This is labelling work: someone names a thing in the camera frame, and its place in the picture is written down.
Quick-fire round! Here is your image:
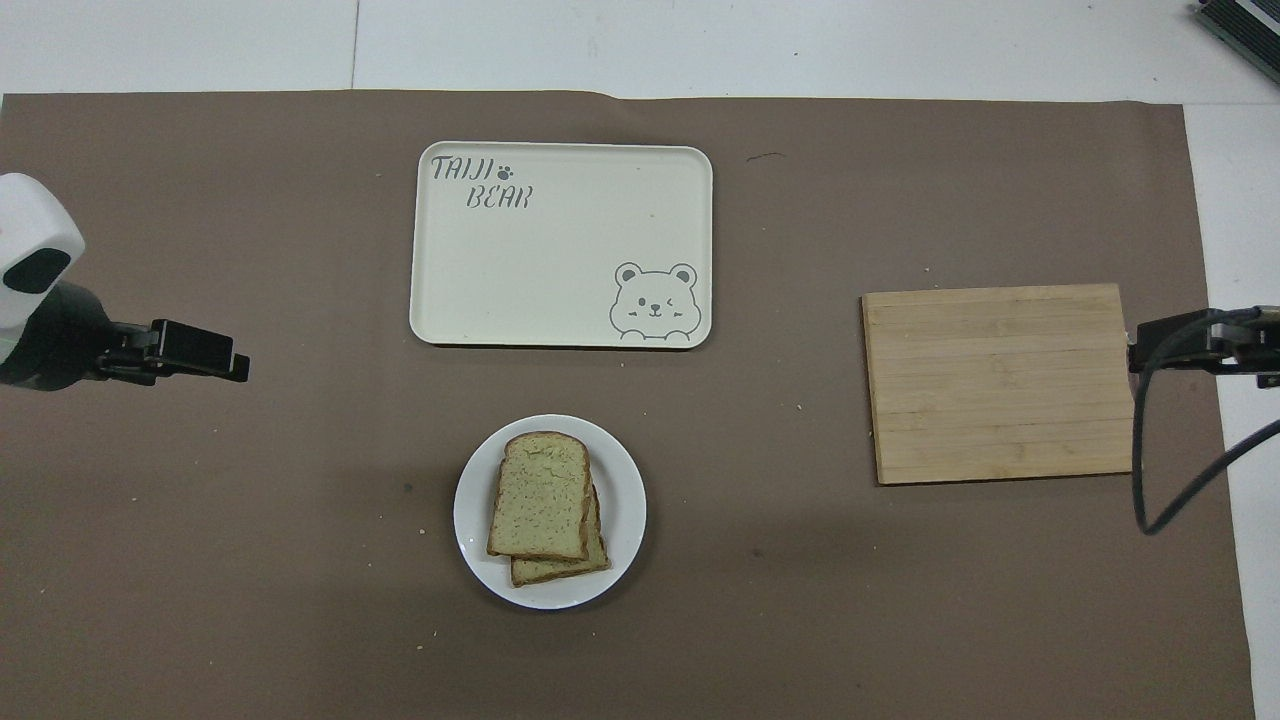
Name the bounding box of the black stand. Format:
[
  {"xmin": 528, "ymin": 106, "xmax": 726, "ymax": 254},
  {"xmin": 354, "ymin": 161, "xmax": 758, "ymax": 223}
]
[{"xmin": 1191, "ymin": 0, "xmax": 1280, "ymax": 58}]

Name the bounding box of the bread slice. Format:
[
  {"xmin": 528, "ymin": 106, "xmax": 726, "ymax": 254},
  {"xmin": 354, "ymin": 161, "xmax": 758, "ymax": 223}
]
[
  {"xmin": 510, "ymin": 484, "xmax": 613, "ymax": 588},
  {"xmin": 487, "ymin": 431, "xmax": 593, "ymax": 562}
]

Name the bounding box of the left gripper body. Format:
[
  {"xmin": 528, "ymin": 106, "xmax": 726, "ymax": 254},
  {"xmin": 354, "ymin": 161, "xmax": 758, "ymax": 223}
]
[{"xmin": 0, "ymin": 282, "xmax": 115, "ymax": 391}]

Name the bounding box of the cream tray with bear print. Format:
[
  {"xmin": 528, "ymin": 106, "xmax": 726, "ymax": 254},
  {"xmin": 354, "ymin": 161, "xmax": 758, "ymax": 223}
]
[{"xmin": 408, "ymin": 141, "xmax": 714, "ymax": 350}]

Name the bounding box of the black cable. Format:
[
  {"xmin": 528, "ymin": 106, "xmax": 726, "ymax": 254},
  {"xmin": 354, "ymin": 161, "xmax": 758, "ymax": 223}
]
[{"xmin": 1131, "ymin": 309, "xmax": 1280, "ymax": 537}]

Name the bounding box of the wooden cutting board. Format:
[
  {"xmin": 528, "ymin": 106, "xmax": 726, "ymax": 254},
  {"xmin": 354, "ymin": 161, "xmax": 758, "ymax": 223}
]
[{"xmin": 861, "ymin": 283, "xmax": 1138, "ymax": 487}]

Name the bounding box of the white round plate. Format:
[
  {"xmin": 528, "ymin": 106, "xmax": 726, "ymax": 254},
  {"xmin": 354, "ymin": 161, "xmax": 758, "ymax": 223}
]
[{"xmin": 453, "ymin": 414, "xmax": 648, "ymax": 611}]

